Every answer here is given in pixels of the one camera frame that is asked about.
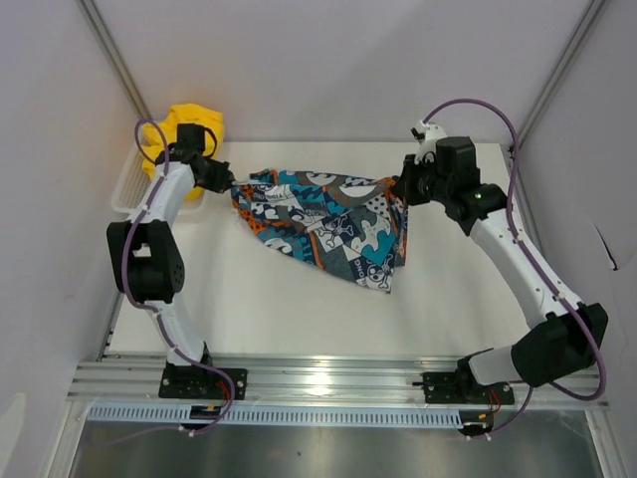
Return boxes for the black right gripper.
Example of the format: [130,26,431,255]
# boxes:
[392,153,453,207]

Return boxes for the colourful patterned shorts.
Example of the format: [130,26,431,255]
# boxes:
[230,168,408,294]

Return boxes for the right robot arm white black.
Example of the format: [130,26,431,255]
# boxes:
[392,129,608,402]

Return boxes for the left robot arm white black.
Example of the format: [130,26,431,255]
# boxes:
[106,123,234,398]

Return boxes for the yellow shorts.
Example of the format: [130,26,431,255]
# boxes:
[139,103,225,201]

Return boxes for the white plastic basket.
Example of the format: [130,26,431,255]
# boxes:
[110,145,208,217]

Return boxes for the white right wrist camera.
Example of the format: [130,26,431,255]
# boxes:
[410,119,448,164]

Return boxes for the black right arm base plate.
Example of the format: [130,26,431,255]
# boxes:
[411,371,516,405]

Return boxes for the aluminium mounting rail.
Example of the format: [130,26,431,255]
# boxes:
[67,354,611,412]

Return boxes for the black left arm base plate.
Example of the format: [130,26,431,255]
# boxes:
[158,354,249,400]

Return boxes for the slotted grey cable duct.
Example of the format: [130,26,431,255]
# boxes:
[87,402,463,429]

